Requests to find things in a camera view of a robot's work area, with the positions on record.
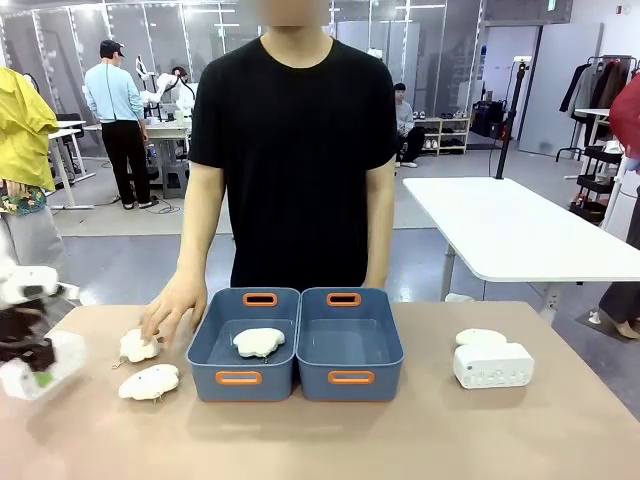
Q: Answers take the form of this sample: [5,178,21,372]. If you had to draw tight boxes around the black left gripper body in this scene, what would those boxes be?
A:
[0,298,57,374]

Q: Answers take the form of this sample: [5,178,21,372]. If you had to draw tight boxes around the white cloud plush keychain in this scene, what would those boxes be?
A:
[117,363,181,403]
[111,327,164,370]
[455,327,509,348]
[232,326,288,362]

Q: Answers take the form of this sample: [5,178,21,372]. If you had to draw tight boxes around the person's left forearm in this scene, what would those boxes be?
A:
[364,214,397,290]

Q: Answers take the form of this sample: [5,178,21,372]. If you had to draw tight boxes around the person's right forearm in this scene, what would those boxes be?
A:
[172,214,225,296]

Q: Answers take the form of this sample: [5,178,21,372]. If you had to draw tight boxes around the person's right hand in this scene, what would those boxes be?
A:
[139,276,209,347]

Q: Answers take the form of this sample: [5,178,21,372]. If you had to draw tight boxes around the floral patterned fabric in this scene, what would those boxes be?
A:
[0,191,49,218]

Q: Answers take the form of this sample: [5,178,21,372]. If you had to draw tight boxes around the white height-adjustable desk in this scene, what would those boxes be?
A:
[47,112,97,211]

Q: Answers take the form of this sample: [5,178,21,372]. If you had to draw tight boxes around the yellow jacket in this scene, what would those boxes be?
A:
[0,65,62,194]

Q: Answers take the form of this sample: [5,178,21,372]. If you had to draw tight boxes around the grey plastic stool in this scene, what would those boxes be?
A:
[160,158,192,199]

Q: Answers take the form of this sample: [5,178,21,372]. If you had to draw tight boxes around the man in light blue shirt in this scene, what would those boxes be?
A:
[83,39,154,211]

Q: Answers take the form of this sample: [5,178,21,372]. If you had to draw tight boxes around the person with face mask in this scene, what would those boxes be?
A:
[169,65,195,109]

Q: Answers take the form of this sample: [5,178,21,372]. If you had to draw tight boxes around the person in black T-shirt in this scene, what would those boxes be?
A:
[178,0,401,301]

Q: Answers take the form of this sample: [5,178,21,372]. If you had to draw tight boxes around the seated person in grey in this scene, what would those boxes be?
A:
[393,82,427,169]

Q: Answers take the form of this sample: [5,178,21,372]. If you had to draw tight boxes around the wooden shoe rack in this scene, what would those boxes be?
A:
[412,116,472,156]

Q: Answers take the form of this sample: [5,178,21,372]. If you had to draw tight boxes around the white table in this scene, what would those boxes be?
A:
[401,175,640,327]

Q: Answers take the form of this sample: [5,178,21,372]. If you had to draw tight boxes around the black bags pile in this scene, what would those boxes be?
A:
[469,98,510,140]

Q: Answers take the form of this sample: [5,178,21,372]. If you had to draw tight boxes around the black tripod pole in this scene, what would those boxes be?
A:
[493,56,532,182]

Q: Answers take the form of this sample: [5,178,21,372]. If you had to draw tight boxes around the bystander dark trouser leg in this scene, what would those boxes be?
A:
[588,281,640,342]

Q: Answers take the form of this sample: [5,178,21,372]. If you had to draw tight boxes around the black utility cart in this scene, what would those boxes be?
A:
[569,143,627,225]

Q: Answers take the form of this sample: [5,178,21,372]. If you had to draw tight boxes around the clothes rack with dark coats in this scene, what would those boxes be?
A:
[557,54,640,162]

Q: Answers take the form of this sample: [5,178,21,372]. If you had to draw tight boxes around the red jacket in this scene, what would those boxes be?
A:
[608,72,640,154]

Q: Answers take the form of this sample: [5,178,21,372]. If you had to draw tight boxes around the blue basket orange handles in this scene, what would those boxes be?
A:
[185,286,302,403]
[295,286,405,403]

